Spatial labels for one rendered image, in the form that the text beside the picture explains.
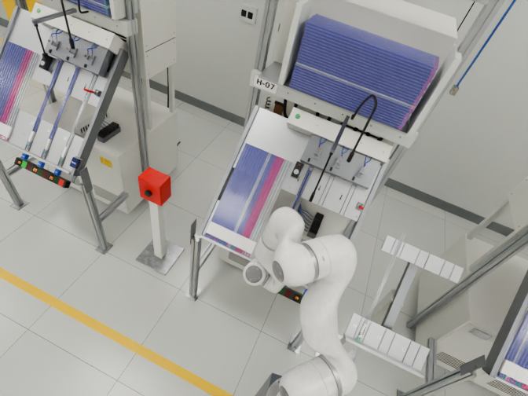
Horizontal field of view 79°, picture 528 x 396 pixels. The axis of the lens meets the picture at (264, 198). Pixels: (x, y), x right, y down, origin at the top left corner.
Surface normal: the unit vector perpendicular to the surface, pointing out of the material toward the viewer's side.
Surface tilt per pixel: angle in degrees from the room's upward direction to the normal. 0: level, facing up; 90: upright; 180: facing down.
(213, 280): 0
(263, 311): 0
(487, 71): 90
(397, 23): 90
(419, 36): 90
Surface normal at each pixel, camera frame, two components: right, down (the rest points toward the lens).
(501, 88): -0.38, 0.63
